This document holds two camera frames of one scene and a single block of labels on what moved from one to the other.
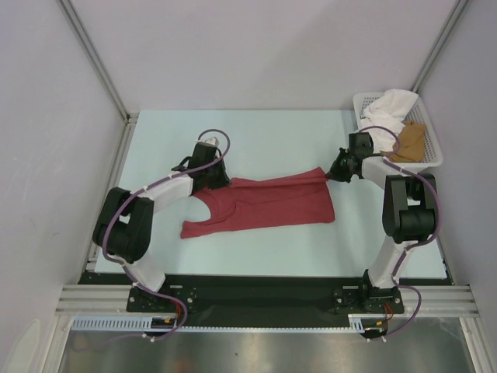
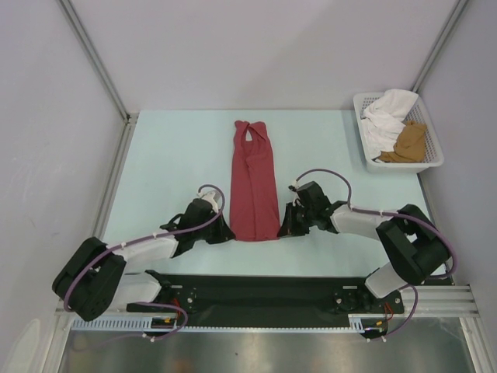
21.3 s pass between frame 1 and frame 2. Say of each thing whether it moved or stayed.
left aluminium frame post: stayed
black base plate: stayed
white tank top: stayed
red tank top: moved
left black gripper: moved
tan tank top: stayed
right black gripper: moved
